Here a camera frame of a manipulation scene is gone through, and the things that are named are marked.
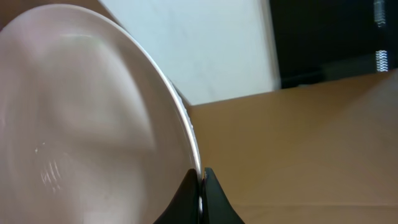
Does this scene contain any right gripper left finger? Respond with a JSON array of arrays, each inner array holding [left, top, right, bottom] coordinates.
[[154, 169, 200, 224]]

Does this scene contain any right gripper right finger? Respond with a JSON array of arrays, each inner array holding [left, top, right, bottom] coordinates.
[[202, 167, 244, 224]]

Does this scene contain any white plate with green stain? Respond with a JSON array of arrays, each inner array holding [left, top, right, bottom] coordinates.
[[1, 4, 201, 223]]

